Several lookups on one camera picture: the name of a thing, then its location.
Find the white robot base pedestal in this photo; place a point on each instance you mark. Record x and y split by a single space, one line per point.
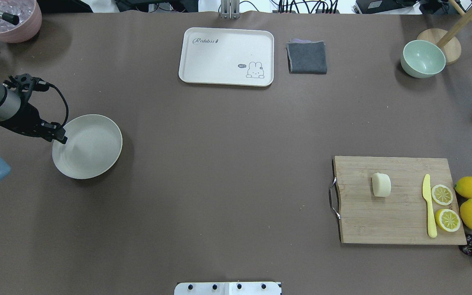
229 288

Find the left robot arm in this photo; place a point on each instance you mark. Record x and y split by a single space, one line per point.
8 107

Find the white steamed bun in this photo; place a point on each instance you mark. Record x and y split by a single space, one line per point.
381 184

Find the lemon half slice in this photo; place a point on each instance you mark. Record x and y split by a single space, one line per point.
442 194
447 220

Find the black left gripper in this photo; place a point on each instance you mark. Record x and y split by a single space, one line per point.
26 117

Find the cream rabbit tray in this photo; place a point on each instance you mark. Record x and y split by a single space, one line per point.
227 57

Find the wooden mug tree stand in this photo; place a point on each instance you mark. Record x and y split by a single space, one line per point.
446 40

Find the grey folded cloth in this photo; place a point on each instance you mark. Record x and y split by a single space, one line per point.
307 57

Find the yellow plastic knife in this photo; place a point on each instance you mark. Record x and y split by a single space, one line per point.
427 196

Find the pink bowl of ice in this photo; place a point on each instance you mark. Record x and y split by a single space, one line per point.
20 20

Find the dark purple grapes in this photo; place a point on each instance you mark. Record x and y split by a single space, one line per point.
467 249

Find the cream round plate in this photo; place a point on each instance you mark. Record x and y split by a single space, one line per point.
93 146

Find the aluminium frame post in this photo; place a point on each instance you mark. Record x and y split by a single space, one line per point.
230 9

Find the wooden cutting board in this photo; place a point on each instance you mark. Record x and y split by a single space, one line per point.
400 218

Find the mint green bowl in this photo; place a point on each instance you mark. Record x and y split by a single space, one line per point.
422 59

